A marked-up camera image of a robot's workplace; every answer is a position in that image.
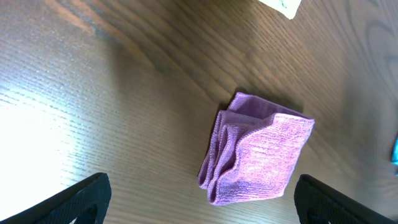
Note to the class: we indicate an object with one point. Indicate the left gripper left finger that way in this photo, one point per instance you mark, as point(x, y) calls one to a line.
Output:
point(84, 202)

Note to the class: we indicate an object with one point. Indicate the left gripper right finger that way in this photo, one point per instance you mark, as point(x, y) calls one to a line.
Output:
point(318, 203)

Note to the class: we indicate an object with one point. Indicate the purple microfiber cloth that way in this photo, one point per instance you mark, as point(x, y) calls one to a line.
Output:
point(254, 147)

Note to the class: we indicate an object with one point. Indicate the blue microfiber cloth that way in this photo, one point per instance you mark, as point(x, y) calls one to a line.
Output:
point(394, 153)

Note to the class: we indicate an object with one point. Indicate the white paper sheet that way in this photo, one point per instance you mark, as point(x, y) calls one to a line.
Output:
point(286, 7)

